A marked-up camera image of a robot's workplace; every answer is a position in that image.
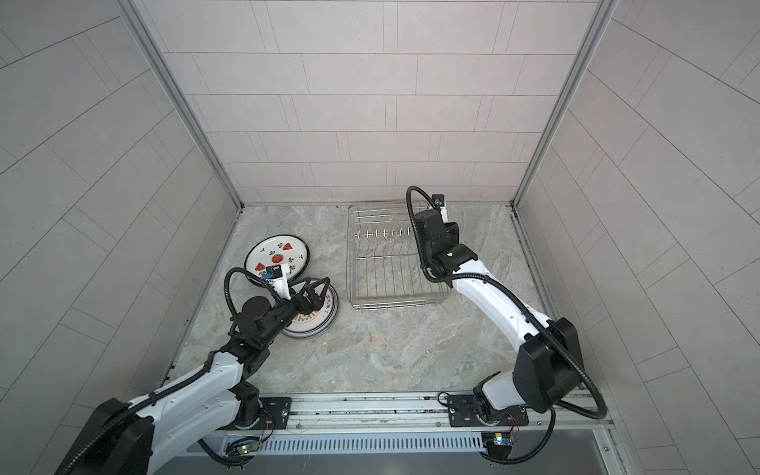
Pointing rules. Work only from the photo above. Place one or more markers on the left circuit board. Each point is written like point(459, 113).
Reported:
point(245, 447)

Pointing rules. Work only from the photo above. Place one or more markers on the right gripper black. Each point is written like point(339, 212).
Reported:
point(436, 225)

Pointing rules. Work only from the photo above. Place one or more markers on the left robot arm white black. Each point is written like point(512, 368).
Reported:
point(141, 435)

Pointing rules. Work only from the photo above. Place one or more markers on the circuit board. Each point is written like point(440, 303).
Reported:
point(245, 447)
point(499, 446)

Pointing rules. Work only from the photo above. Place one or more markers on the right circuit board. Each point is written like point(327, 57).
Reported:
point(499, 446)

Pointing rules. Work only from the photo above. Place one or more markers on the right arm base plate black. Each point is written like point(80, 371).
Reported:
point(464, 411)

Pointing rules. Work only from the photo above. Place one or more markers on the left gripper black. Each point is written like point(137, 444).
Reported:
point(305, 295)

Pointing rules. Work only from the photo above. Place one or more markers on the aluminium mounting rail frame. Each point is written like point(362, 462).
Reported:
point(413, 422)

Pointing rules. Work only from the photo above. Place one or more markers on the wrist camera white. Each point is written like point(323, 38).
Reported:
point(276, 277)
point(439, 204)

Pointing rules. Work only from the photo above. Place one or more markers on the white blue-rim watermelon plate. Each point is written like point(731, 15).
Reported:
point(288, 251)

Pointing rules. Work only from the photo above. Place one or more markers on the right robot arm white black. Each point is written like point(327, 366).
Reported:
point(548, 366)

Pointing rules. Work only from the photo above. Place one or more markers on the steel wire dish rack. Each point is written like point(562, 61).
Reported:
point(383, 266)

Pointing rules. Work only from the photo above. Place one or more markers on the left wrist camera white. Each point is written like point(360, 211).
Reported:
point(276, 277)

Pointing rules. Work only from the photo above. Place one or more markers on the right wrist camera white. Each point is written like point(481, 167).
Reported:
point(439, 204)

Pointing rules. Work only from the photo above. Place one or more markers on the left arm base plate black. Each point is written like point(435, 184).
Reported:
point(262, 414)

